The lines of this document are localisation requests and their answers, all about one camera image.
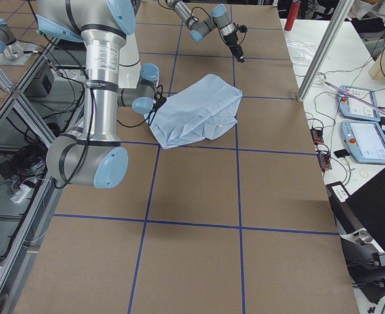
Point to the red bottle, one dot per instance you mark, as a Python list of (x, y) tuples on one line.
[(292, 14)]

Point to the seated person in grey shirt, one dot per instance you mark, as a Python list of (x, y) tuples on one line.
[(368, 16)]

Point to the far blue teach pendant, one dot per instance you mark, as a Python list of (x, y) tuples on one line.
[(354, 109)]

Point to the black monitor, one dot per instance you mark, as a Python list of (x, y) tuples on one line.
[(362, 217)]

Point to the grey electronics box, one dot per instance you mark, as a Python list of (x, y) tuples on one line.
[(42, 82)]

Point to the clear plastic bag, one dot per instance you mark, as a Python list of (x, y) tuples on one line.
[(301, 52)]

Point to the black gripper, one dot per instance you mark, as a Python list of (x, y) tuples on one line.
[(157, 104), (230, 40)]

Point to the light blue button shirt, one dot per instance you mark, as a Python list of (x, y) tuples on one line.
[(205, 110)]

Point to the white power strip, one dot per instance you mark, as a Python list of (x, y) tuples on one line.
[(20, 194)]

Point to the aluminium frame post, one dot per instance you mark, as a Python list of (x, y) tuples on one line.
[(326, 42)]

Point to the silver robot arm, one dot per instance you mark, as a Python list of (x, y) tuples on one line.
[(90, 152), (200, 23)]

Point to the blue teach pendant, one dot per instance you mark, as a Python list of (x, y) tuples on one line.
[(364, 140), (354, 109)]

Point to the white camera pillar with base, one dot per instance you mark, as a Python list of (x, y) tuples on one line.
[(129, 61)]

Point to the near blue teach pendant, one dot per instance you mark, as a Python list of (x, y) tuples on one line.
[(364, 140)]

